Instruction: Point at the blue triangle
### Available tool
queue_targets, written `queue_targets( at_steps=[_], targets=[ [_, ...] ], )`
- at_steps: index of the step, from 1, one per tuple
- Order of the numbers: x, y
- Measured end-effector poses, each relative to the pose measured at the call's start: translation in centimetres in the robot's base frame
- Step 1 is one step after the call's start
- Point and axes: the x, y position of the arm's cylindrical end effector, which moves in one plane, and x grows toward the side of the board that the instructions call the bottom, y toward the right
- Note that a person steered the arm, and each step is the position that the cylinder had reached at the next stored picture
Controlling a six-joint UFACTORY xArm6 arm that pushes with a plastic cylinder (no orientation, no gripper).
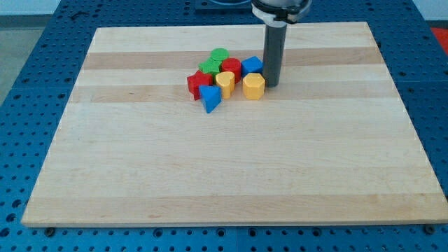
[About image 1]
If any grey cylindrical pointer rod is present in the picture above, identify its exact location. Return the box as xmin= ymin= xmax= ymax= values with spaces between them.
xmin=262 ymin=23 xmax=287 ymax=88

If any blue triangle block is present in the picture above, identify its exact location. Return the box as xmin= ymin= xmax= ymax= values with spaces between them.
xmin=199 ymin=85 xmax=221 ymax=113

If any yellow hexagon block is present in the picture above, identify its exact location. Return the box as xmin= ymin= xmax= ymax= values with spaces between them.
xmin=243 ymin=73 xmax=265 ymax=100

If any blue cube block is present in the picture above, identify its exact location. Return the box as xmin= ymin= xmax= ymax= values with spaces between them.
xmin=241 ymin=56 xmax=263 ymax=77

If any red object at right edge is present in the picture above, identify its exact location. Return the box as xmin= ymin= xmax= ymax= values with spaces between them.
xmin=430 ymin=27 xmax=448 ymax=55

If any wooden board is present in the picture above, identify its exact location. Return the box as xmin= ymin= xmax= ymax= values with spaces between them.
xmin=22 ymin=22 xmax=447 ymax=228

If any green star block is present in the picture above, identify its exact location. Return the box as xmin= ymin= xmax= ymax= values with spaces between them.
xmin=198 ymin=57 xmax=222 ymax=76

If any yellow heart block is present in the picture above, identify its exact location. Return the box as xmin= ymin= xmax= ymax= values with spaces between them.
xmin=215 ymin=71 xmax=235 ymax=99

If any red star block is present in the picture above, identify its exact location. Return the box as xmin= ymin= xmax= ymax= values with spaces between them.
xmin=186 ymin=70 xmax=214 ymax=100

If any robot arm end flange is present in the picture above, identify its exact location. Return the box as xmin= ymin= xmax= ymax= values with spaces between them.
xmin=251 ymin=0 xmax=312 ymax=27

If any red cylinder block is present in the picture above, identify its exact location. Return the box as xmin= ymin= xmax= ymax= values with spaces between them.
xmin=220 ymin=57 xmax=242 ymax=83

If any green cylinder block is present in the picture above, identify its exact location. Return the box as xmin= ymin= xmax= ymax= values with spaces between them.
xmin=210 ymin=48 xmax=230 ymax=61

